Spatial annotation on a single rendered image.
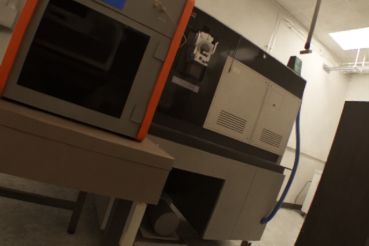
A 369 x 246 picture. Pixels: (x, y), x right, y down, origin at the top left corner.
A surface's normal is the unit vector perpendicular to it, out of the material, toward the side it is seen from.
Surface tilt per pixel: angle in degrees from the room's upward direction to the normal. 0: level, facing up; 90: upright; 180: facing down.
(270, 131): 90
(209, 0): 90
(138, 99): 90
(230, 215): 90
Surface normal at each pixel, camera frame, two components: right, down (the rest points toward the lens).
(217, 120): 0.40, 0.13
